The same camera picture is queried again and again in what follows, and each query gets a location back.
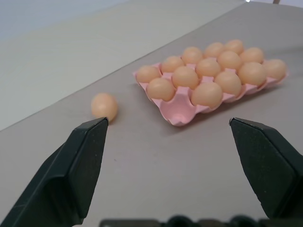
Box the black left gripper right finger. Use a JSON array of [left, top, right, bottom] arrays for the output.
[[229, 117, 303, 218]]

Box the pink egg tray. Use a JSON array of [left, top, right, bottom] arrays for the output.
[[133, 59, 289, 127]]

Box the tan plastic egg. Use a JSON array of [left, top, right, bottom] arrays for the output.
[[147, 78, 176, 102], [224, 39, 244, 55], [91, 92, 118, 123], [172, 66, 199, 90], [191, 82, 223, 107], [181, 46, 204, 64], [238, 61, 267, 86], [262, 59, 287, 80], [204, 42, 225, 59], [137, 65, 161, 83], [217, 51, 243, 71], [196, 58, 222, 79], [240, 47, 265, 64], [214, 71, 242, 97], [161, 56, 185, 73]]

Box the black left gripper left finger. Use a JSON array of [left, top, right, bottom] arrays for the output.
[[0, 116, 109, 227]]

